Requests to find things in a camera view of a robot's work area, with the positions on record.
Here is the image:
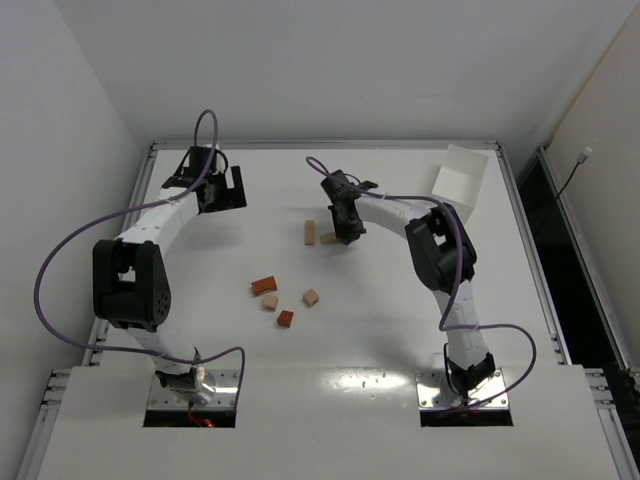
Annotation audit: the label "light long wood block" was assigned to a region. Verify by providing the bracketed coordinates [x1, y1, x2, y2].
[319, 232, 339, 245]
[304, 220, 315, 246]

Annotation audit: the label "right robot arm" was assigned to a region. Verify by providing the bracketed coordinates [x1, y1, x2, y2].
[321, 170, 495, 399]

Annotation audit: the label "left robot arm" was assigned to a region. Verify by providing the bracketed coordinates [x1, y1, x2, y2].
[92, 146, 247, 407]

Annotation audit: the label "dark brown arch block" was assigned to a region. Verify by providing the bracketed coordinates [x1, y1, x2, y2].
[251, 276, 278, 296]

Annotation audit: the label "light wood cube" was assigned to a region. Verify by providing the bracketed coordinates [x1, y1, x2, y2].
[303, 289, 319, 308]
[262, 295, 279, 311]

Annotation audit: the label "dark brown wood cube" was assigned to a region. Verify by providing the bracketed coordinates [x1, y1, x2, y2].
[277, 310, 294, 328]

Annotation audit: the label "white storage box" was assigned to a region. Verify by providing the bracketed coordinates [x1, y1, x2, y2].
[431, 144, 489, 224]

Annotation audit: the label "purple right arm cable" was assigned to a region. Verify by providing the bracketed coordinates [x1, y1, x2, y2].
[305, 155, 538, 414]

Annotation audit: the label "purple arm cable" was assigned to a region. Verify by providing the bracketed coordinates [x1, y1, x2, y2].
[33, 109, 247, 396]
[305, 155, 538, 414]

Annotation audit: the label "aluminium table frame rail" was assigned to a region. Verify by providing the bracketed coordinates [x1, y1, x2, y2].
[149, 139, 502, 151]

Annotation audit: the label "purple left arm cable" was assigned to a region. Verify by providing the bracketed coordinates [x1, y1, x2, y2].
[33, 109, 247, 396]

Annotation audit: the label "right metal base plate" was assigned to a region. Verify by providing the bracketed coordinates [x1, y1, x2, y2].
[416, 369, 510, 413]

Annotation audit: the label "metal base plate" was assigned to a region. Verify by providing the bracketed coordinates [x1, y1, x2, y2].
[416, 369, 510, 413]
[147, 369, 240, 412]

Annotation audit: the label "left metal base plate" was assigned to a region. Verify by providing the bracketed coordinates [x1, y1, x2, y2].
[147, 369, 240, 412]

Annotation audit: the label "wall cable with plug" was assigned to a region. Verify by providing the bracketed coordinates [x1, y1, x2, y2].
[554, 146, 593, 201]

